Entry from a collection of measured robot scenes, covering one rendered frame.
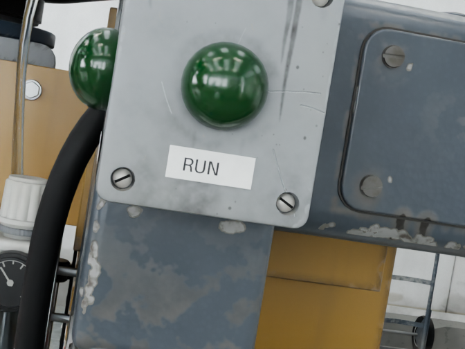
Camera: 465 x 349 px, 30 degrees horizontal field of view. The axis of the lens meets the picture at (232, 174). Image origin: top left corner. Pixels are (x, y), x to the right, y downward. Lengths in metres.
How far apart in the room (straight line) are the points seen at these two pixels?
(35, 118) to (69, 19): 4.82
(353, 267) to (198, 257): 0.29
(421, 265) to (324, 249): 5.40
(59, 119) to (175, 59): 0.43
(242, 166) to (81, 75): 0.06
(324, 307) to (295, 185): 0.38
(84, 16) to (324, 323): 4.93
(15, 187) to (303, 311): 0.24
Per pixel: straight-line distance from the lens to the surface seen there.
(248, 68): 0.29
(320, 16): 0.31
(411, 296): 6.03
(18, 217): 0.56
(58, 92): 0.72
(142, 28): 0.30
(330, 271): 0.62
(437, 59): 0.37
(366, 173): 0.36
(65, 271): 0.59
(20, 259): 0.55
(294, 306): 0.67
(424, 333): 5.77
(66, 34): 5.53
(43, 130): 0.72
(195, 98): 0.29
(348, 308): 0.68
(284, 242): 0.61
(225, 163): 0.30
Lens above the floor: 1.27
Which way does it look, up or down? 3 degrees down
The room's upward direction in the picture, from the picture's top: 9 degrees clockwise
